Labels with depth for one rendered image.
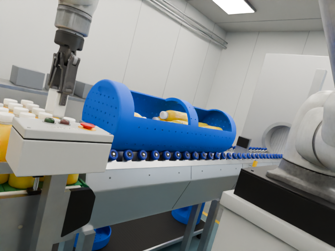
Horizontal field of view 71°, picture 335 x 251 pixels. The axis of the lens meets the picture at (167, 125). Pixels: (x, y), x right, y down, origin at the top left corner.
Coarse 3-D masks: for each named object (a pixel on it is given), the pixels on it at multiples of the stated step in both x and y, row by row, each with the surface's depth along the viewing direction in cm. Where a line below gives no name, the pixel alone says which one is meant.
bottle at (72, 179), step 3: (69, 174) 69; (72, 174) 70; (75, 174) 71; (78, 174) 72; (69, 177) 69; (72, 177) 70; (75, 177) 71; (69, 180) 70; (72, 180) 70; (75, 180) 71; (66, 183) 69; (69, 183) 70; (72, 183) 70
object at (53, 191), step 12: (48, 180) 55; (60, 180) 56; (48, 192) 54; (60, 192) 56; (48, 204) 55; (60, 204) 57; (36, 216) 58; (48, 216) 56; (36, 228) 57; (48, 228) 57; (36, 240) 56; (48, 240) 58
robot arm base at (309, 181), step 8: (280, 168) 70; (288, 168) 67; (296, 168) 65; (304, 168) 63; (272, 176) 67; (280, 176) 66; (288, 176) 65; (296, 176) 64; (304, 176) 63; (312, 176) 62; (320, 176) 62; (328, 176) 61; (288, 184) 65; (296, 184) 63; (304, 184) 62; (312, 184) 62; (320, 184) 62; (328, 184) 62; (312, 192) 61; (320, 192) 60; (328, 192) 60; (328, 200) 59
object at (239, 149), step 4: (240, 136) 187; (240, 140) 187; (244, 140) 184; (248, 140) 182; (236, 144) 189; (240, 144) 186; (244, 144) 184; (248, 144) 184; (236, 148) 190; (240, 148) 188; (244, 148) 185; (248, 148) 185; (236, 152) 190; (240, 152) 187; (244, 152) 185
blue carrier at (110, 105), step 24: (96, 96) 95; (120, 96) 85; (144, 96) 116; (96, 120) 93; (120, 120) 83; (144, 120) 91; (192, 120) 114; (216, 120) 155; (120, 144) 89; (144, 144) 97; (168, 144) 107; (192, 144) 119; (216, 144) 134
